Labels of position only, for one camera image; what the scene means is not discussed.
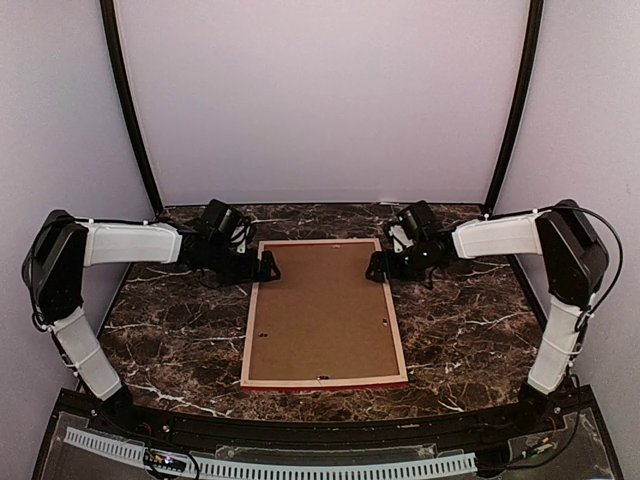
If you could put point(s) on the red wooden picture frame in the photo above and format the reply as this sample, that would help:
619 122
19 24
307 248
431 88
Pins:
247 350

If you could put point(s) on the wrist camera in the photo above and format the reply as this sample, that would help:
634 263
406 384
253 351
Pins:
223 224
414 224

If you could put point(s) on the black corner post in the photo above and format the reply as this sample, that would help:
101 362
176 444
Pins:
125 96
521 89

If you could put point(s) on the left black corner post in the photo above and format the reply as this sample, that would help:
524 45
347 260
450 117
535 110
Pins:
125 96

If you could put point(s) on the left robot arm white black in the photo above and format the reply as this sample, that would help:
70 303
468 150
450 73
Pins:
68 249

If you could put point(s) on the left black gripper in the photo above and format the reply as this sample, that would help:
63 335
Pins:
250 272

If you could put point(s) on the brown frame backing board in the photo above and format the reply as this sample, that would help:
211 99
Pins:
320 310

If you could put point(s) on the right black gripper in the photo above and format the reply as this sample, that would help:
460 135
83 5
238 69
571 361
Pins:
378 261

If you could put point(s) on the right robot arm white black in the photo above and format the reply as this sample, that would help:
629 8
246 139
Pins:
575 260

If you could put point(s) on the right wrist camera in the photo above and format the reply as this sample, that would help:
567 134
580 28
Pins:
414 224

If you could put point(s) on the right black corner post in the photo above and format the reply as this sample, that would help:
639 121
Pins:
521 89

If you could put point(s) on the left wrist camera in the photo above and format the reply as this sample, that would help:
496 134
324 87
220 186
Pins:
223 224

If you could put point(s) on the white slotted cable duct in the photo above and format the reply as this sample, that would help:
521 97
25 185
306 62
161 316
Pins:
135 454

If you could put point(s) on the black front rail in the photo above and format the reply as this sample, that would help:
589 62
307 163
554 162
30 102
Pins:
484 429

